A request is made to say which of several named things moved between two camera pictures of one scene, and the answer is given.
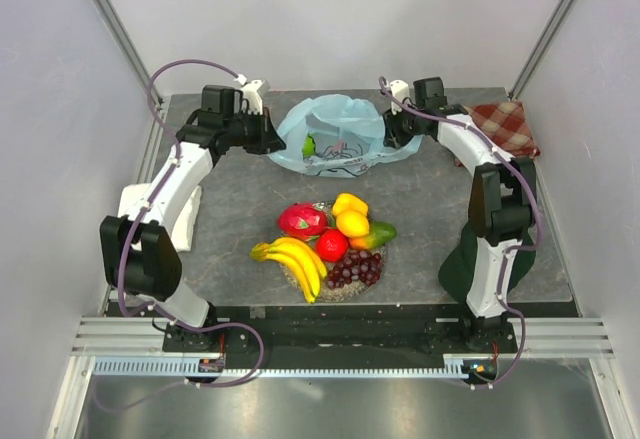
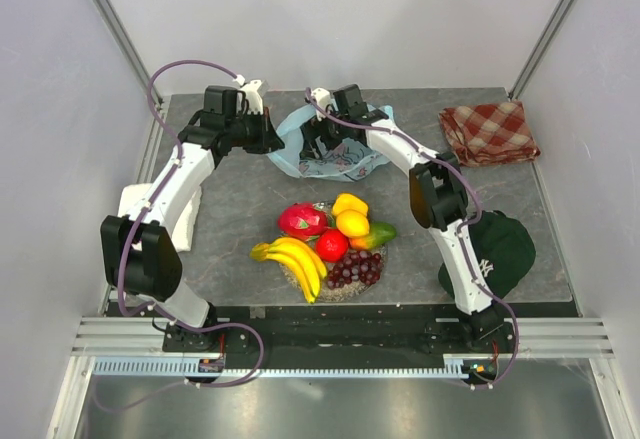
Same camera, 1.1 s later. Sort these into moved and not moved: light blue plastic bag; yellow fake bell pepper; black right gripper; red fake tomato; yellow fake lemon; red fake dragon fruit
Moved: black right gripper; light blue plastic bag
Not moved: red fake tomato; yellow fake bell pepper; yellow fake lemon; red fake dragon fruit
